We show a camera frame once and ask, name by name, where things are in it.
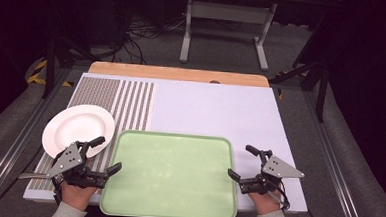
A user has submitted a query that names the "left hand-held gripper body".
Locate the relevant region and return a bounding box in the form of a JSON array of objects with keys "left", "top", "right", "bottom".
[{"left": 18, "top": 138, "right": 110, "bottom": 190}]

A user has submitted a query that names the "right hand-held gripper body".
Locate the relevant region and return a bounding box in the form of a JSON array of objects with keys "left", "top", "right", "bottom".
[{"left": 239, "top": 148, "right": 308, "bottom": 198}]

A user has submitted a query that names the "white plate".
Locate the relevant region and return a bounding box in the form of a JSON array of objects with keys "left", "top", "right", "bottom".
[{"left": 40, "top": 102, "right": 117, "bottom": 162}]

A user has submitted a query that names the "green tray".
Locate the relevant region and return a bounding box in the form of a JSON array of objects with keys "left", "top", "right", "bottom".
[{"left": 98, "top": 128, "right": 242, "bottom": 217}]

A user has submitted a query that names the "person's left hand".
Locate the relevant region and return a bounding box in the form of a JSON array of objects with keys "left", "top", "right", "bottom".
[{"left": 59, "top": 181, "right": 100, "bottom": 214}]

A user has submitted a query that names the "person's right hand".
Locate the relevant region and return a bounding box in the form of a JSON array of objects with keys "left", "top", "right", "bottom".
[{"left": 247, "top": 187, "right": 284, "bottom": 217}]

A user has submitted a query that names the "white board with striped print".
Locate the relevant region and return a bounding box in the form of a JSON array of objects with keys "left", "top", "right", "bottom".
[{"left": 22, "top": 69, "right": 315, "bottom": 217}]

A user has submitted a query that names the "black metal stand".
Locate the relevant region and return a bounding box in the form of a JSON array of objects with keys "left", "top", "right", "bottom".
[
  {"left": 267, "top": 56, "right": 331, "bottom": 124},
  {"left": 40, "top": 35, "right": 98, "bottom": 102}
]

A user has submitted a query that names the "wooden table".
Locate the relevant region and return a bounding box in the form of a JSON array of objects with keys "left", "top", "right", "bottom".
[{"left": 87, "top": 60, "right": 271, "bottom": 88}]

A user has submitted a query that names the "right hand-held gripper cable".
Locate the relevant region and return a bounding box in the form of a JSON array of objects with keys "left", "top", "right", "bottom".
[{"left": 274, "top": 180, "right": 292, "bottom": 212}]

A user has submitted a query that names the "aluminium rail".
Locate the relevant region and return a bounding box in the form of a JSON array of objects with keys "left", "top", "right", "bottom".
[
  {"left": 295, "top": 89, "right": 374, "bottom": 217},
  {"left": 0, "top": 63, "right": 72, "bottom": 217}
]

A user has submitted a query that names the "tangle of black floor cables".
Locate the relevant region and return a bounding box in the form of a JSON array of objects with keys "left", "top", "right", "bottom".
[{"left": 114, "top": 12, "right": 189, "bottom": 68}]

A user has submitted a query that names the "white metal table frame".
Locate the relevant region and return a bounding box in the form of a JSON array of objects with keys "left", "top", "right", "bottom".
[{"left": 178, "top": 0, "right": 279, "bottom": 73}]

